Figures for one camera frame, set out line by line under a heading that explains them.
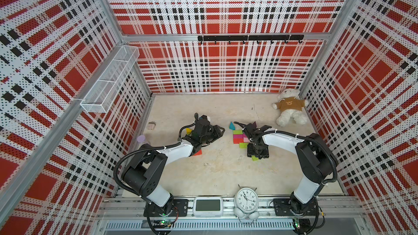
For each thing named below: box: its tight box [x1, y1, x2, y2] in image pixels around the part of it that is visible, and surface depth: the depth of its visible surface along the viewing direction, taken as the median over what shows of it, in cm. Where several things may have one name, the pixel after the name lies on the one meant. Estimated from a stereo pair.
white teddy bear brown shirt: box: [272, 88, 309, 127], surface depth 105 cm
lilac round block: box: [136, 134, 146, 142], surface depth 90 cm
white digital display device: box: [192, 196, 224, 218], surface depth 71 cm
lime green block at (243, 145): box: [238, 142, 249, 149], surface depth 95 cm
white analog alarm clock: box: [234, 184, 260, 226], surface depth 72 cm
